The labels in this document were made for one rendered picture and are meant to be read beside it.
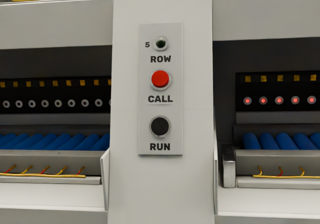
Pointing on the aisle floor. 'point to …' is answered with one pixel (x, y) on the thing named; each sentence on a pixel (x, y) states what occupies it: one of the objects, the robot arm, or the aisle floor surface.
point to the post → (205, 132)
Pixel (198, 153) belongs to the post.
